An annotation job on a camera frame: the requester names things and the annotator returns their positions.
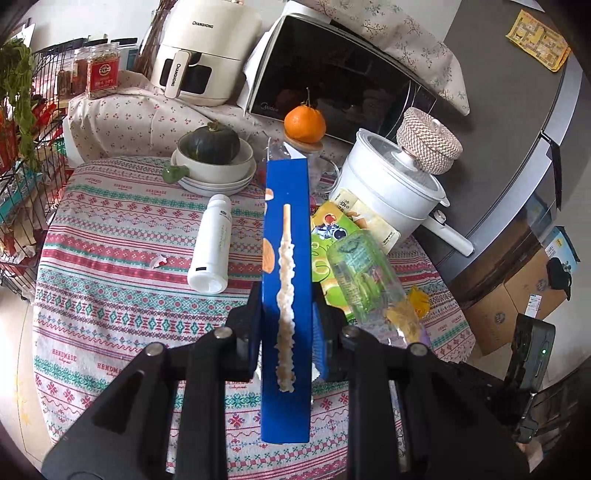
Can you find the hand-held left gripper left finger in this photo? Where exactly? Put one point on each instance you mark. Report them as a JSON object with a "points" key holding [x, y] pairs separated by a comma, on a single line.
{"points": [[256, 323]]}

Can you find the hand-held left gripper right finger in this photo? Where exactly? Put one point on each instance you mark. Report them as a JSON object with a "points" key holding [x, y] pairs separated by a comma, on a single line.
{"points": [[318, 341]]}

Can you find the blue snack box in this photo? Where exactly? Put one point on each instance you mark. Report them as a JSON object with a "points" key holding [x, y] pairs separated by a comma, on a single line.
{"points": [[300, 230]]}

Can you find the cardboard box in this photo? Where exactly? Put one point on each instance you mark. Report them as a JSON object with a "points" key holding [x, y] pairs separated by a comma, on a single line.
{"points": [[512, 300]]}

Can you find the green snack packet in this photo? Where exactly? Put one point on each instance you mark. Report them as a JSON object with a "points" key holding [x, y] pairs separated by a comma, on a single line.
{"points": [[323, 263]]}

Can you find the clear bottle with green label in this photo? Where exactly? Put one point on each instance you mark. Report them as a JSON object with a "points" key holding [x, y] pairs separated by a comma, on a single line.
{"points": [[360, 272]]}

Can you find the small black object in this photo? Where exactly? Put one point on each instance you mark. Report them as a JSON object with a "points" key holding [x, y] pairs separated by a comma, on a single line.
{"points": [[559, 273]]}

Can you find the white plastic bottle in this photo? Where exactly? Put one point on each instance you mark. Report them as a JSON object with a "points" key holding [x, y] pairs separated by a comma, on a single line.
{"points": [[212, 249]]}

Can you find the yellow wrapper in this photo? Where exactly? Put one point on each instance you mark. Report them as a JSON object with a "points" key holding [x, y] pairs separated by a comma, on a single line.
{"points": [[418, 300]]}

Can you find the light blue box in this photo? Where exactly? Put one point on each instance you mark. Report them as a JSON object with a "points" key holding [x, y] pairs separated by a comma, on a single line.
{"points": [[561, 247]]}

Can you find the small paper scrap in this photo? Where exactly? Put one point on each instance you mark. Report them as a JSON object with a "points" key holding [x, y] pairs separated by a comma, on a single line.
{"points": [[158, 262]]}

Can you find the cream plate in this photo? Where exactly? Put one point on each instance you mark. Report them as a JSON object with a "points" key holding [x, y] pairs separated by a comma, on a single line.
{"points": [[217, 190]]}

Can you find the patterned red and green tablecloth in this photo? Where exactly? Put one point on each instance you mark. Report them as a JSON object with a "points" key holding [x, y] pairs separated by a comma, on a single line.
{"points": [[115, 300]]}

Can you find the cream bowl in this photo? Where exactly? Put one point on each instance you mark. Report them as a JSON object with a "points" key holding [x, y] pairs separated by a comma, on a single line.
{"points": [[217, 170]]}

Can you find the white electric pot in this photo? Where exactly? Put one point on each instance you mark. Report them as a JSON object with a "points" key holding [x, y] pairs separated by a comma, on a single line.
{"points": [[383, 184]]}

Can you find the glass teapot with wooden lid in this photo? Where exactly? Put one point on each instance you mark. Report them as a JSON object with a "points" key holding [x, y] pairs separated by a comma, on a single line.
{"points": [[318, 159]]}

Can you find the dark green squash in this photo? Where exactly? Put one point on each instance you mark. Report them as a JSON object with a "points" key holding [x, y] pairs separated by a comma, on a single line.
{"points": [[214, 143]]}

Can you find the large tangerine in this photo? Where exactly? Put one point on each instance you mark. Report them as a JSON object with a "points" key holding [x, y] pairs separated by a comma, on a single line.
{"points": [[304, 124]]}

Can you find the grey refrigerator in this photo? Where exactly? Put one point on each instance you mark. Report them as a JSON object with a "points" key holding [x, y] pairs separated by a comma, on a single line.
{"points": [[498, 115]]}

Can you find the black and white microwave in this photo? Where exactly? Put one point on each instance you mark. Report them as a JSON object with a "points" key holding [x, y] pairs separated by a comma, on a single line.
{"points": [[332, 69]]}

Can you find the cream air fryer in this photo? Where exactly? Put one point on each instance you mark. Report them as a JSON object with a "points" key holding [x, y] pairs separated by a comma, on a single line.
{"points": [[207, 41]]}

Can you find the spice jar with red label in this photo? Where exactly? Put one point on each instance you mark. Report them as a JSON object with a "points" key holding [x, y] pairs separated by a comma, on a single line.
{"points": [[102, 71]]}

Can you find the vase with dry twigs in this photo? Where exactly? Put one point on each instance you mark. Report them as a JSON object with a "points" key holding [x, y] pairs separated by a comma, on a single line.
{"points": [[154, 41]]}

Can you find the bunch of green vegetables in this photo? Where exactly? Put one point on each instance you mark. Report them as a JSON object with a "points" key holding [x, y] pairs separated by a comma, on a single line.
{"points": [[21, 92]]}

